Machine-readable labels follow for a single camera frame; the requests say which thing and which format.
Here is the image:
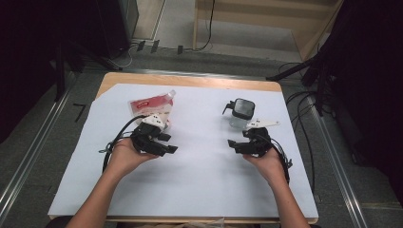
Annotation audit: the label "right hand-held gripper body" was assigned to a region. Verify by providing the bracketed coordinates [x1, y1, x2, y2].
[245, 118, 280, 159]

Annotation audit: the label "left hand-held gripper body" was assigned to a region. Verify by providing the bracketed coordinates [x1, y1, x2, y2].
[130, 113, 167, 157]

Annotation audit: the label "clear jar with black lid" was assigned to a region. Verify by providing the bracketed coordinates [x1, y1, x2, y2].
[221, 98, 257, 129]

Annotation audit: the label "red and white spouted pouch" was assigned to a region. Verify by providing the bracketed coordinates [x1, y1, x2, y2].
[127, 89, 177, 131]

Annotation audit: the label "person's right hand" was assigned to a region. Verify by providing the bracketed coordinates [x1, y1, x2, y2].
[242, 147, 287, 186]

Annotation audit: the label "person's left hand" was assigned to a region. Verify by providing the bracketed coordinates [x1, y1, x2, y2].
[106, 138, 160, 179]

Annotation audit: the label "white paper sheet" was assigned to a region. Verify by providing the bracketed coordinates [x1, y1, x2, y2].
[47, 83, 319, 219]

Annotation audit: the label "wooden table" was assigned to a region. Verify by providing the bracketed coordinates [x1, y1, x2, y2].
[48, 71, 319, 225]

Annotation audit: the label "black tripod stand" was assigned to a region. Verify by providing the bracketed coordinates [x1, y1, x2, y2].
[265, 47, 338, 118]
[51, 39, 124, 103]

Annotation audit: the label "black cabinet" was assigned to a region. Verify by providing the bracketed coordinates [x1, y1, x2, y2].
[94, 0, 141, 60]

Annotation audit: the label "dark curtain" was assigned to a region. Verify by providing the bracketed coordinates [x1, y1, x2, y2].
[0, 0, 99, 143]
[317, 0, 403, 205]

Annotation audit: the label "right hand-held gripper black cable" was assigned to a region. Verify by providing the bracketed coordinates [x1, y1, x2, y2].
[269, 136, 293, 185]

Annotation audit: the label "black floor cables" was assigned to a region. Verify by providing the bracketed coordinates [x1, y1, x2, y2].
[278, 61, 317, 194]

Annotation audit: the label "metal floor rail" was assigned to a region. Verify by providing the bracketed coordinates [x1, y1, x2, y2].
[312, 94, 369, 228]
[122, 67, 270, 81]
[0, 71, 82, 222]

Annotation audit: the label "white floor cable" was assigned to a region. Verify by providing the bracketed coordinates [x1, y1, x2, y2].
[115, 43, 141, 69]

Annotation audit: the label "light wooden frame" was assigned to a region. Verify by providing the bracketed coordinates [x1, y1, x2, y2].
[192, 0, 345, 62]

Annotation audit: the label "hanging black cable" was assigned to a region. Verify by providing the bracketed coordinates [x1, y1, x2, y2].
[193, 0, 217, 52]

